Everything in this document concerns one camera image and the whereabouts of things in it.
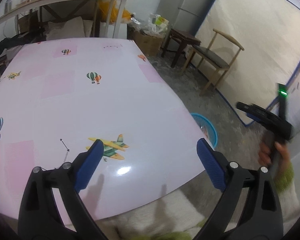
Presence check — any dark wooden stool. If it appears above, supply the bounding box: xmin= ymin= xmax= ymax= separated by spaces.
xmin=161 ymin=28 xmax=202 ymax=68

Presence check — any person's right hand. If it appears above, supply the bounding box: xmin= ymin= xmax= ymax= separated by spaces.
xmin=258 ymin=141 xmax=290 ymax=172

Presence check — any wooden side table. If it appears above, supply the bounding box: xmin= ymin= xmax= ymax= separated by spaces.
xmin=0 ymin=0 xmax=136 ymax=55

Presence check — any cardboard box of waste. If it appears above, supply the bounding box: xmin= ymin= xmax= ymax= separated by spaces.
xmin=129 ymin=14 xmax=169 ymax=57

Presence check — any person's right forearm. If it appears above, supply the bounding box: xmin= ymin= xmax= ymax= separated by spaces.
xmin=274 ymin=161 xmax=300 ymax=222

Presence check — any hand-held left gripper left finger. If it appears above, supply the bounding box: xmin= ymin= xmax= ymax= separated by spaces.
xmin=17 ymin=139 xmax=108 ymax=240

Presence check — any wooden chair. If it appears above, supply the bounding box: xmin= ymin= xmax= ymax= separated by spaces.
xmin=181 ymin=29 xmax=245 ymax=96

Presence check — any blue plastic basket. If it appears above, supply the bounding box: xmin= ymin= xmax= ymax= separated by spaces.
xmin=190 ymin=112 xmax=218 ymax=150

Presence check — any yellow plastic bag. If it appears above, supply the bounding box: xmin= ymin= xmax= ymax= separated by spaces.
xmin=97 ymin=0 xmax=132 ymax=23

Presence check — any green white carton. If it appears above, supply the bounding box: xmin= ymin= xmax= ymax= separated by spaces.
xmin=154 ymin=16 xmax=169 ymax=30

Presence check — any brown cardboard box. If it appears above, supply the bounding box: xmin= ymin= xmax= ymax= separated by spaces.
xmin=17 ymin=15 xmax=40 ymax=34

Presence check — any black cloth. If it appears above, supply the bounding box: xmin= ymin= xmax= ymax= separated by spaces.
xmin=0 ymin=34 xmax=40 ymax=55

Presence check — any grey refrigerator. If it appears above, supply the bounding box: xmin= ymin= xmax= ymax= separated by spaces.
xmin=156 ymin=0 xmax=222 ymax=37

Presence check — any beige cushion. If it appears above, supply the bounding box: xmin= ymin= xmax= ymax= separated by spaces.
xmin=46 ymin=17 xmax=93 ymax=40

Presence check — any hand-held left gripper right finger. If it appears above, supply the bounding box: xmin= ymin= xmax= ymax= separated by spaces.
xmin=196 ymin=138 xmax=283 ymax=240

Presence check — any glass bowl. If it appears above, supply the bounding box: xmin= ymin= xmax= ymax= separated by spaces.
xmin=5 ymin=0 xmax=33 ymax=10

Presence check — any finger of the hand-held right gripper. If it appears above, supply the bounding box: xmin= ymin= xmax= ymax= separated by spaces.
xmin=236 ymin=102 xmax=265 ymax=123

